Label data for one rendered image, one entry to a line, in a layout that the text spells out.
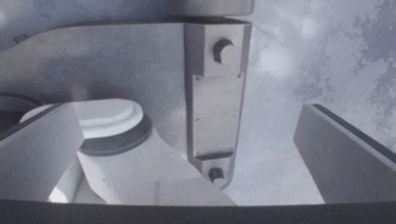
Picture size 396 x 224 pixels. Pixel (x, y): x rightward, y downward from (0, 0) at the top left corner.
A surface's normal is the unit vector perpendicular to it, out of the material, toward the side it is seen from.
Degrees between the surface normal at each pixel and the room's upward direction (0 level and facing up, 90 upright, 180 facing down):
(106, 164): 90
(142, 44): 0
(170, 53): 0
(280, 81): 0
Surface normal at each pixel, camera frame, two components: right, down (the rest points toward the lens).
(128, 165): 0.00, -0.87
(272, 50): 0.20, 0.48
